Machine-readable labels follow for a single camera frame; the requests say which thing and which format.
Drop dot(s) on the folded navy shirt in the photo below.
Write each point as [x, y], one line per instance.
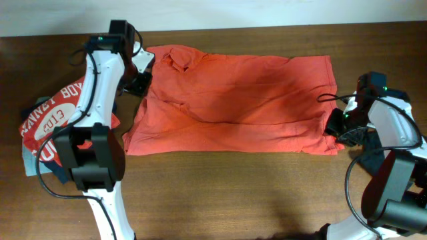
[49, 161]

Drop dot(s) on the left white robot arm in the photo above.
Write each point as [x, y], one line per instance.
[88, 150]

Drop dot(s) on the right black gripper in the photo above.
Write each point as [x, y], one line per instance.
[331, 127]

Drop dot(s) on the orange t-shirt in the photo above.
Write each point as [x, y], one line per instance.
[201, 101]

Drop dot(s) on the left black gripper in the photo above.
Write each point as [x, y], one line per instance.
[137, 86]

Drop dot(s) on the folded red soccer shirt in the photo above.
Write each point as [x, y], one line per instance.
[55, 112]

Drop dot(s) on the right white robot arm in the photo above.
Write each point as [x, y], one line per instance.
[394, 202]

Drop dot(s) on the crumpled dark green shirt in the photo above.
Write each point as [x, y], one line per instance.
[371, 163]

